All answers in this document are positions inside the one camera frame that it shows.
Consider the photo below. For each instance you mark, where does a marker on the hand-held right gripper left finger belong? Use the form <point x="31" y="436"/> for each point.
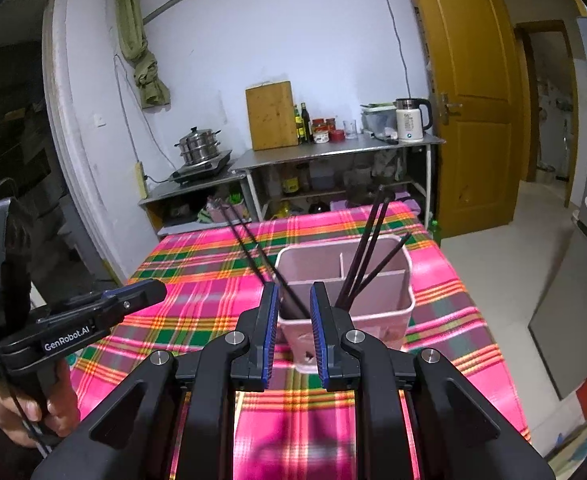
<point x="269" y="335"/>

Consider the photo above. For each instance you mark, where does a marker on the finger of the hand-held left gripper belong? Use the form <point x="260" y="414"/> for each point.
<point x="133" y="297"/>

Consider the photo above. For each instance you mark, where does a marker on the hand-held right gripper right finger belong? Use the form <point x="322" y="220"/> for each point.
<point x="317" y="335"/>

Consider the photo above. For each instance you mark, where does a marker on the pink plastic utensil holder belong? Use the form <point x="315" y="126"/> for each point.
<point x="373" y="315"/>

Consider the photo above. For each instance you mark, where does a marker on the thin metal chopstick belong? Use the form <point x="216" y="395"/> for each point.
<point x="249" y="240"/>

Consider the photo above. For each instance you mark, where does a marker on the person's left hand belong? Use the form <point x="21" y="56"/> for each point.
<point x="65" y="405"/>

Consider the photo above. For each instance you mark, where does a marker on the pink green plaid tablecloth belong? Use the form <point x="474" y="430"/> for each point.
<point x="198" y="270"/>

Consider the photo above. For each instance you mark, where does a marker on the small metal shelf table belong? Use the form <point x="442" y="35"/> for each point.
<point x="173" y="192"/>

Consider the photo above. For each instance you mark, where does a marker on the yellowed power strip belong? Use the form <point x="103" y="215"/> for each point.
<point x="141" y="180"/>

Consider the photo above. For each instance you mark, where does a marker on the pink plastic bag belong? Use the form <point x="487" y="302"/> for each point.
<point x="223" y="212"/>

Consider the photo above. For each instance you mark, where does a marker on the black induction cooker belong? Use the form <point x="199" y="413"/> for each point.
<point x="203" y="170"/>

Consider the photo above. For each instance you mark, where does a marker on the steel steamer pot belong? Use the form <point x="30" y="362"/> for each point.
<point x="201" y="147"/>

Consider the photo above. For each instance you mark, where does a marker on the large metal shelf table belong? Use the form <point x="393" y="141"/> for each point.
<point x="323" y="149"/>

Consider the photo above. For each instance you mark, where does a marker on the red tin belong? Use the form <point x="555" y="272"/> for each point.
<point x="337" y="135"/>

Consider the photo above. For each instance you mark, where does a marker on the white jar with red lid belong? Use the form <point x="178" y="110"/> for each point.
<point x="320" y="132"/>

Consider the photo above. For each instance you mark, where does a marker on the clear drinking glass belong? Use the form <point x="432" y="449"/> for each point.
<point x="350" y="130"/>

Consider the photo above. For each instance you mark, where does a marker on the dark oil bottle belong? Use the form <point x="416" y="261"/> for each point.
<point x="298" y="127"/>
<point x="307" y="127"/>

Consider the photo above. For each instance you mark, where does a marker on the small red-lid jar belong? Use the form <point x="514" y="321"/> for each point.
<point x="331" y="124"/>

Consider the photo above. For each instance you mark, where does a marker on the wooden cutting board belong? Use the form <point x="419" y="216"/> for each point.
<point x="271" y="115"/>

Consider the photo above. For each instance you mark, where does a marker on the clear plastic storage box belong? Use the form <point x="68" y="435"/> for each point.
<point x="378" y="119"/>

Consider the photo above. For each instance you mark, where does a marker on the white electric kettle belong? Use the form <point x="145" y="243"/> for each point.
<point x="411" y="122"/>

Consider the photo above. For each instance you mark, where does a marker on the green hanging cloth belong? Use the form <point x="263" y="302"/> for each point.
<point x="138" y="35"/>

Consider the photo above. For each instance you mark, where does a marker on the yellow wooden door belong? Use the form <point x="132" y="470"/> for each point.
<point x="473" y="110"/>

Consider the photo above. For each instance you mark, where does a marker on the white door frame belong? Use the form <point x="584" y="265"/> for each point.
<point x="68" y="135"/>

